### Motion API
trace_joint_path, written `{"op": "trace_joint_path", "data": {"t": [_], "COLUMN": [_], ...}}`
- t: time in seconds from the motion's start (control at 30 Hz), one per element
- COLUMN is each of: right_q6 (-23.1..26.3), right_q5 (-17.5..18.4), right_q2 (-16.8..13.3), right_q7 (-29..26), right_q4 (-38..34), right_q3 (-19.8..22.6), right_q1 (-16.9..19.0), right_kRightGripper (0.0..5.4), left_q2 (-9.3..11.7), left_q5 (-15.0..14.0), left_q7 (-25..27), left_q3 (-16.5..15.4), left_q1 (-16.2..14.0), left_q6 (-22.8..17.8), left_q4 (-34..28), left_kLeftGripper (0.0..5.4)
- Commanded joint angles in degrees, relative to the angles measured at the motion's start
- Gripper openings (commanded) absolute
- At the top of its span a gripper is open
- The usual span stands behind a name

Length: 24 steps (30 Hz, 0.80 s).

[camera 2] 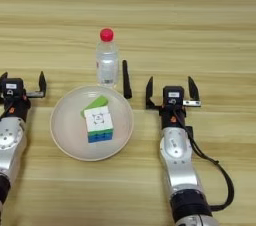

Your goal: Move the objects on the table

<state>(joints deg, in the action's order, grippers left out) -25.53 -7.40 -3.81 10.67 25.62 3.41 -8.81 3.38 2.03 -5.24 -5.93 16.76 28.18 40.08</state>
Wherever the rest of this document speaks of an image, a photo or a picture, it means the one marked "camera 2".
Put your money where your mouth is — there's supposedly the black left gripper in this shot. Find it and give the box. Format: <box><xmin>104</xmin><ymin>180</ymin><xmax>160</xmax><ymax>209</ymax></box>
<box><xmin>0</xmin><ymin>70</ymin><xmax>48</xmax><ymax>122</ymax></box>

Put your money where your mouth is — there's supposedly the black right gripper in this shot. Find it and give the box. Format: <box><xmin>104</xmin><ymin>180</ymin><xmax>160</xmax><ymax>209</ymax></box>
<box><xmin>145</xmin><ymin>75</ymin><xmax>202</xmax><ymax>130</ymax></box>

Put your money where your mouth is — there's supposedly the clear bottle red cap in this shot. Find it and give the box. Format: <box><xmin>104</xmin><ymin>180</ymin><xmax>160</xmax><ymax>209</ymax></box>
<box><xmin>95</xmin><ymin>27</ymin><xmax>120</xmax><ymax>89</ymax></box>

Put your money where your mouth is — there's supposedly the green rectangular block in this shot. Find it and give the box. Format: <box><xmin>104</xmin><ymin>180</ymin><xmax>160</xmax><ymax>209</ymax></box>
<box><xmin>80</xmin><ymin>94</ymin><xmax>110</xmax><ymax>120</ymax></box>

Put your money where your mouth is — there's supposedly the multicolour puzzle cube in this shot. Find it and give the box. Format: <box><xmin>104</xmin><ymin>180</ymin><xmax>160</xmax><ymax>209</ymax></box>
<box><xmin>83</xmin><ymin>105</ymin><xmax>115</xmax><ymax>144</ymax></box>

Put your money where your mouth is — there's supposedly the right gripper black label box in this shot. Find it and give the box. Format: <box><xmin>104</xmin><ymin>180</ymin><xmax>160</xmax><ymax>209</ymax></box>
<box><xmin>162</xmin><ymin>85</ymin><xmax>185</xmax><ymax>105</ymax></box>

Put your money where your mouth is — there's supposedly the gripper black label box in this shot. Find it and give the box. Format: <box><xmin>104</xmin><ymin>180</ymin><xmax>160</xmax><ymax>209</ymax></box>
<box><xmin>162</xmin><ymin>85</ymin><xmax>185</xmax><ymax>105</ymax></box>
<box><xmin>1</xmin><ymin>77</ymin><xmax>25</xmax><ymax>100</ymax></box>

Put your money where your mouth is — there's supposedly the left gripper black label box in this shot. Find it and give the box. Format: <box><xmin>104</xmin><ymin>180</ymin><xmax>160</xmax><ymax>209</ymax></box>
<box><xmin>1</xmin><ymin>77</ymin><xmax>25</xmax><ymax>100</ymax></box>

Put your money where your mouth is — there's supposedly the round beige plate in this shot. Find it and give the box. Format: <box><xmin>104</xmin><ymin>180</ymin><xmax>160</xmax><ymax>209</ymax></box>
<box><xmin>49</xmin><ymin>84</ymin><xmax>135</xmax><ymax>162</ymax></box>

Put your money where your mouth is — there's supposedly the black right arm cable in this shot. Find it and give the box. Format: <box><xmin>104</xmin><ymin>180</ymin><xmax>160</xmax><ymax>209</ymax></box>
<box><xmin>172</xmin><ymin>105</ymin><xmax>235</xmax><ymax>213</ymax></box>

